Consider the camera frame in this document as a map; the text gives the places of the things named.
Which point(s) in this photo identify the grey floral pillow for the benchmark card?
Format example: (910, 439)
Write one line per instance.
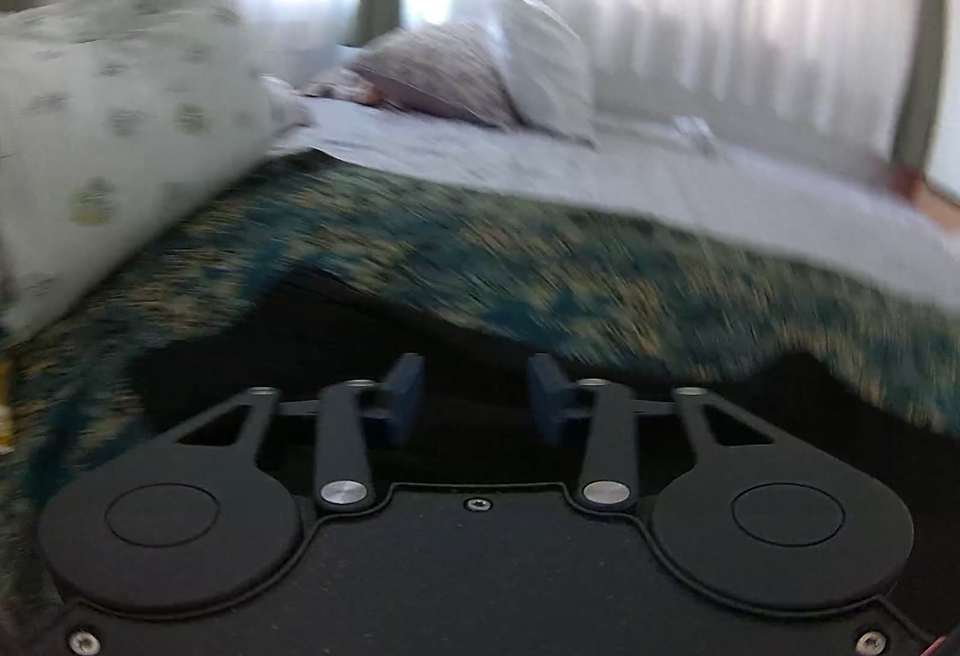
(446, 71)

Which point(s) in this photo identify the white quilted bed sheet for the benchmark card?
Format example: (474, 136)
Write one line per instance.
(725, 191)

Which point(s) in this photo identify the small white rolled cloth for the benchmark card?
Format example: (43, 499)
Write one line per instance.
(697, 133)

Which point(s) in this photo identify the wooden bed footboard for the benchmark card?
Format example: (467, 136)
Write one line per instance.
(939, 206)

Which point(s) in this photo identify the black pants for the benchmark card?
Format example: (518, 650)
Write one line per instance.
(476, 423)

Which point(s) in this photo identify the white green floral pillow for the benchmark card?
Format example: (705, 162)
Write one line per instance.
(119, 117)

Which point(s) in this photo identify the teal paisley bedspread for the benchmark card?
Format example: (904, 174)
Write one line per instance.
(206, 539)

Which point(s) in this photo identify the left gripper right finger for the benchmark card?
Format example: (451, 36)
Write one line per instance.
(591, 426)

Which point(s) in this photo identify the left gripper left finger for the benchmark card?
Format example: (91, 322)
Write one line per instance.
(356, 422)

